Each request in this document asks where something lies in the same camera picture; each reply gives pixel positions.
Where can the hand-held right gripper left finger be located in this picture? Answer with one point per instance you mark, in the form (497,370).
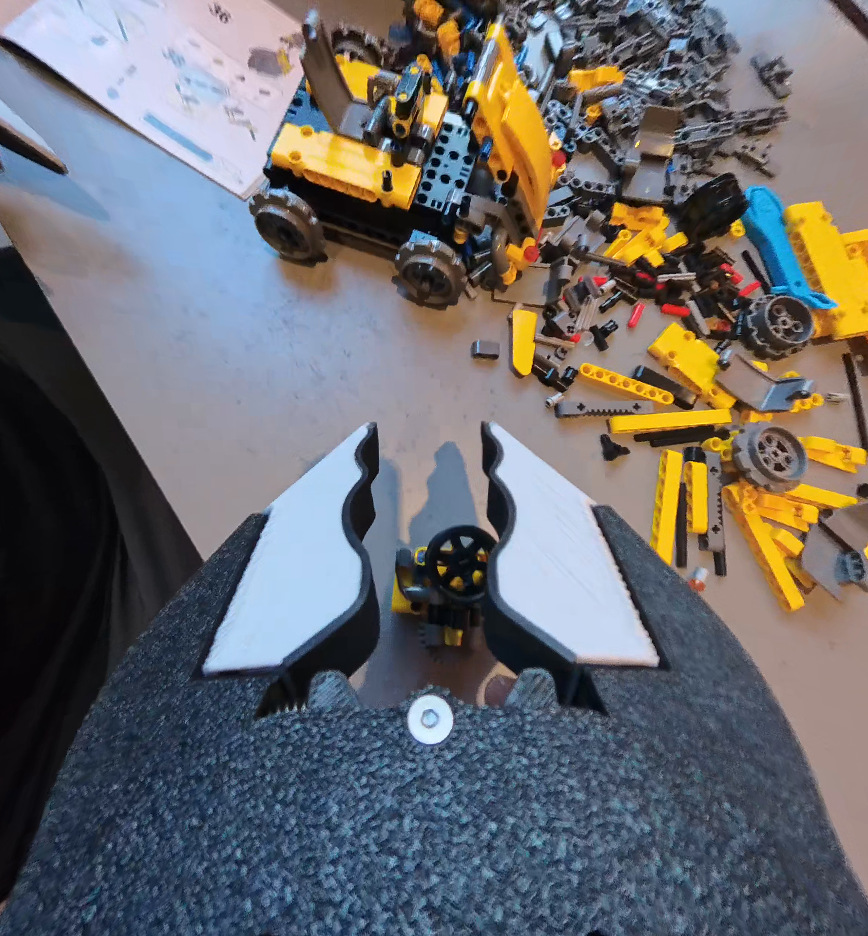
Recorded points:
(295,578)

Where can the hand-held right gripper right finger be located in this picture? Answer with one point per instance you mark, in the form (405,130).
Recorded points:
(572,578)

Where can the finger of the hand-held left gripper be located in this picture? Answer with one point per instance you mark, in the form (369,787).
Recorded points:
(2,117)

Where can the small yellow brick wheel assembly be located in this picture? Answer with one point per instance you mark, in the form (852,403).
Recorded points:
(459,559)

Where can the white instruction booklet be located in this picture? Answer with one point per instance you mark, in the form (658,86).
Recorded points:
(148,73)

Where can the grey toothed toy wheel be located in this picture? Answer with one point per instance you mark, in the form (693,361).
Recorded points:
(770,457)
(777,327)

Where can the yellow curved panel brick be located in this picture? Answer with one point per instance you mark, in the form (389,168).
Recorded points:
(523,340)

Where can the small dark grey brick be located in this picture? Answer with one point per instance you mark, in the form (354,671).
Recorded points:
(485,349)

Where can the person's black top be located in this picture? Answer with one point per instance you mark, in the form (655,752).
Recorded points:
(24,512)

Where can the grey yellow panel sub-assembly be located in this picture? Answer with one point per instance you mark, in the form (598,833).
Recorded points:
(854,523)

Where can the pile of loose building bricks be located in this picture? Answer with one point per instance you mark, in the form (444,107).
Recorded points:
(660,292)

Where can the yellow black brick vehicle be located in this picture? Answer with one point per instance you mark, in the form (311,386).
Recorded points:
(346,161)

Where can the blue brick separator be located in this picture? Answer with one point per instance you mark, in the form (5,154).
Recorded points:
(777,241)

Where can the black toy tyre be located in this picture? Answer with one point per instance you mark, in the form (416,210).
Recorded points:
(711,208)

